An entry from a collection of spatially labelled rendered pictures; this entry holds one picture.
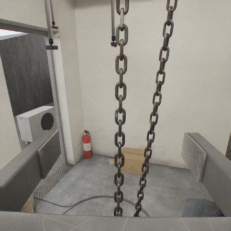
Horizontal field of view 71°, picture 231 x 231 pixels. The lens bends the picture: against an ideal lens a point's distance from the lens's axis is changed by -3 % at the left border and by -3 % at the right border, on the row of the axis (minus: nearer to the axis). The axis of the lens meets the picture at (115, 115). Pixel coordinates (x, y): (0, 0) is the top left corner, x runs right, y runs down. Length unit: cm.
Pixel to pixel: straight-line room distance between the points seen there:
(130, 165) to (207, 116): 131
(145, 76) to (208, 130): 118
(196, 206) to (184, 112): 177
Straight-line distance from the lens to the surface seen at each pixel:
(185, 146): 17
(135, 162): 257
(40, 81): 718
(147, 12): 253
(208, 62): 247
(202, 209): 97
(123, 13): 24
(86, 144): 293
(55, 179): 277
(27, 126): 372
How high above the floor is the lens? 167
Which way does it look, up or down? 19 degrees down
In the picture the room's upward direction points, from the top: 1 degrees counter-clockwise
